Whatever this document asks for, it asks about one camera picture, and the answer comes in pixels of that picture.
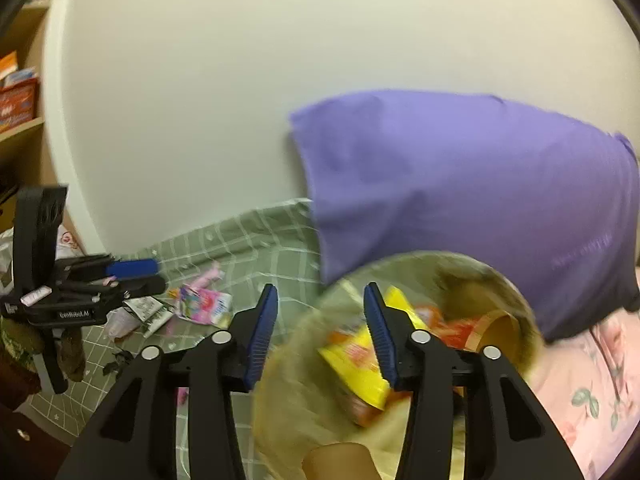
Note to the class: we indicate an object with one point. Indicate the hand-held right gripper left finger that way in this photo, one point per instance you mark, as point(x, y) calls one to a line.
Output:
point(260, 340)

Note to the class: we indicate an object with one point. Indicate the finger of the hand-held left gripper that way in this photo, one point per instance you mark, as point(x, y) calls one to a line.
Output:
point(132, 267)
point(145, 285)

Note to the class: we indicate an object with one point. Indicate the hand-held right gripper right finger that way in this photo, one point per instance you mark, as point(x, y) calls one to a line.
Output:
point(382, 340)

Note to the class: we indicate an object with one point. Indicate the yellow snack wrapper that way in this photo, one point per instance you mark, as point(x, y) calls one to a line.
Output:
point(360, 375)

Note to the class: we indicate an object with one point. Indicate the orange bread bag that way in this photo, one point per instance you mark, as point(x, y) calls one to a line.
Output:
point(440, 332)

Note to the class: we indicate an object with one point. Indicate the green white carton packet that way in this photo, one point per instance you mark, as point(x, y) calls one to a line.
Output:
point(147, 312)

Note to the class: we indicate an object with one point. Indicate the white plastic bag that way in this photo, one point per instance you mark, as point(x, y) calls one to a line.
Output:
point(70, 247)

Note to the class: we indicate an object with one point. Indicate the pink colourful wrapper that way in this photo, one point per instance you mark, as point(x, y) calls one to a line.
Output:
point(200, 305)

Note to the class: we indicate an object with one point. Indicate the wooden shelf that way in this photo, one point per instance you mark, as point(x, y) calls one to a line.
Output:
point(20, 155)

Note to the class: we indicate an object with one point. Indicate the pink caterpillar toy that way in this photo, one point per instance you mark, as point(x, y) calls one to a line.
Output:
point(182, 395)

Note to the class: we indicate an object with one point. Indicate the green checked cloth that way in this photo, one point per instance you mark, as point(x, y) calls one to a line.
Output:
point(240, 245)

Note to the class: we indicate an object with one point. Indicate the brown paper cup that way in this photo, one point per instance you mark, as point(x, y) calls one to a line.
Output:
point(500, 332)

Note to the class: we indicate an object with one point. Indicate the tan rounded object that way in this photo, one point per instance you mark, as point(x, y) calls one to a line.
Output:
point(340, 462)

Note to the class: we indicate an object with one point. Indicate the red cardboard box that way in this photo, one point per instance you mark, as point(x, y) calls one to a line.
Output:
point(20, 105)

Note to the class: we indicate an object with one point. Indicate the purple pillow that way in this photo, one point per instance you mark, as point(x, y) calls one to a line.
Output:
point(450, 185)

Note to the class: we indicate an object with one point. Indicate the orange white box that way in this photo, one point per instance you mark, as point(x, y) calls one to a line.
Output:
point(9, 67)

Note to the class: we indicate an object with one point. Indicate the pink floral bedsheet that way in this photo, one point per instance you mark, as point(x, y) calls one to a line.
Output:
point(575, 385)

